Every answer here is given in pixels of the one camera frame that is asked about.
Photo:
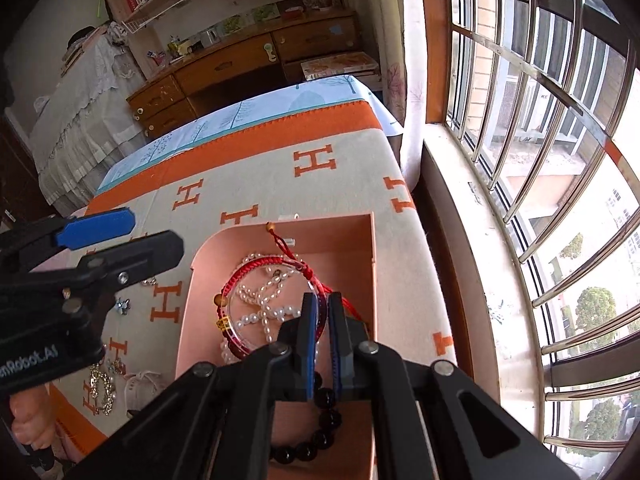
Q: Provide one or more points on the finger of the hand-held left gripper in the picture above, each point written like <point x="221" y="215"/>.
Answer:
<point x="140" y="255"/>
<point x="95" y="227"/>

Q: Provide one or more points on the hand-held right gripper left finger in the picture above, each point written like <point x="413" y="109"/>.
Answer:
<point x="310" y="340"/>

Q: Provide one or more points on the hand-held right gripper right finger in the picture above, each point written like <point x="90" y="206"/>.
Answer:
<point x="334" y="345"/>

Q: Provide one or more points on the red bangle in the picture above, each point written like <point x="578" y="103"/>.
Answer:
<point x="235" y="280"/>

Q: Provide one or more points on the pink jewelry box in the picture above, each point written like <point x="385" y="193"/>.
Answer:
<point x="280" y="240"/>

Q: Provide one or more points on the person's left hand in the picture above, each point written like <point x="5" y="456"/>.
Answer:
<point x="30" y="420"/>

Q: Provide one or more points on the small silver flower earring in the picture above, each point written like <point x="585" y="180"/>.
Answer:
<point x="122" y="305"/>

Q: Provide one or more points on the white lace cover cloth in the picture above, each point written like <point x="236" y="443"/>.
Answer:
<point x="85" y="110"/>

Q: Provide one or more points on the orange and beige printed blanket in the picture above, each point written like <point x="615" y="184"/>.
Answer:
<point x="300" y="180"/>

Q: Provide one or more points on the blue tree print sheet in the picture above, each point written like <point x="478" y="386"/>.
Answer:
<point x="225" y="117"/>

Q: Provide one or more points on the stack of books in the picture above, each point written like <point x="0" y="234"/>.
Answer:
<point x="82" y="47"/>

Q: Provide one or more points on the yellow cup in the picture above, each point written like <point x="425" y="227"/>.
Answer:
<point x="180" y="47"/>

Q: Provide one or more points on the wooden desk with drawers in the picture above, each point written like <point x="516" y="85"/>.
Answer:
<point x="225" y="65"/>

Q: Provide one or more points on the white plastic hook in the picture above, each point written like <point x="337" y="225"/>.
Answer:
<point x="270" y="52"/>

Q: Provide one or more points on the flat orange patterned box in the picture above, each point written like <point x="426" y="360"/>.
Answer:
<point x="340" y="65"/>

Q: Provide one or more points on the white curtain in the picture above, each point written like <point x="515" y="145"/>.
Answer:
<point x="400" y="60"/>

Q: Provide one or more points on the metal window grille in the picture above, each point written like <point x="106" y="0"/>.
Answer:
<point x="520" y="71"/>

